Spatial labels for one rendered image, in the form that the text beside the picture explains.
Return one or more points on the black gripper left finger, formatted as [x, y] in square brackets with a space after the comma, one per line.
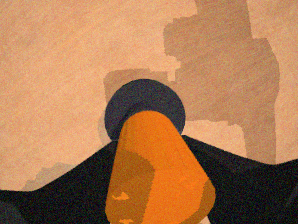
[77, 197]

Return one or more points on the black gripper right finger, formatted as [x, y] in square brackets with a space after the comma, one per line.
[247, 192]

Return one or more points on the orange knob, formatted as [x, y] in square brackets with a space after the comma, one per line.
[155, 178]

